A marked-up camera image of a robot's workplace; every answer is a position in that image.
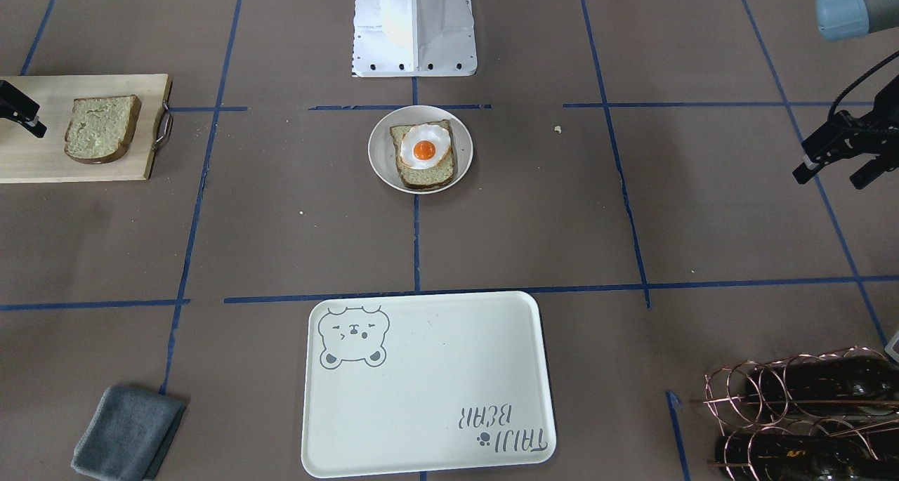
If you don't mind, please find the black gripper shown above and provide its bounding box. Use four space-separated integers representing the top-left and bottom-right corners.
1 80 47 138
792 78 898 190

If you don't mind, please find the dark green wine bottle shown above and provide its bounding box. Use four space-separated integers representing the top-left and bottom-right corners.
744 355 898 418

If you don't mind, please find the fried egg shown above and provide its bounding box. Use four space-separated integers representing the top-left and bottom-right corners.
398 124 452 170

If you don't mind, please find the copper wire bottle rack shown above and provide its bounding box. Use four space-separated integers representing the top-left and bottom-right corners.
700 346 898 480

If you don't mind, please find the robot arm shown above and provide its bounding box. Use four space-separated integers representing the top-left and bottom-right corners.
792 0 898 190

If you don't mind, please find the cream bear tray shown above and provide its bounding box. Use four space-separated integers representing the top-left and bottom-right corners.
301 290 558 479

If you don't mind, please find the wooden cutting board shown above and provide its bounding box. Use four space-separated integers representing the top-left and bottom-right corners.
1 74 171 183

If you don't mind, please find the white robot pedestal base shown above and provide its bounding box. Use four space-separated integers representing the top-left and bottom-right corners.
351 0 478 78

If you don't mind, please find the white round plate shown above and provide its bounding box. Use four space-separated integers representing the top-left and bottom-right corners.
368 105 475 195

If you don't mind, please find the grey folded cloth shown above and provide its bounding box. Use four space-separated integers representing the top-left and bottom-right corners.
71 385 187 480

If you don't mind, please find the bread slice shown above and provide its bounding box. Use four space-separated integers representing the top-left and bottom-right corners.
63 94 142 165
389 119 456 190

